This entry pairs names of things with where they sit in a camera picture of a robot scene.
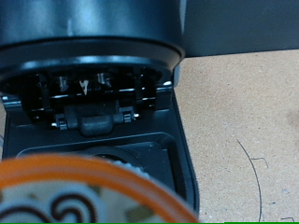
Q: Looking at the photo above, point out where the black Keurig coffee machine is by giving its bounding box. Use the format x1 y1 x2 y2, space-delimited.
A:
0 0 200 216

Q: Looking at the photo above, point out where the orange-rimmed coffee pod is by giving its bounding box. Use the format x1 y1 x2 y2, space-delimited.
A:
0 153 200 224

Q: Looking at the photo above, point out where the gray partition panel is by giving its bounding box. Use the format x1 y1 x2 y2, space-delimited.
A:
183 0 299 58

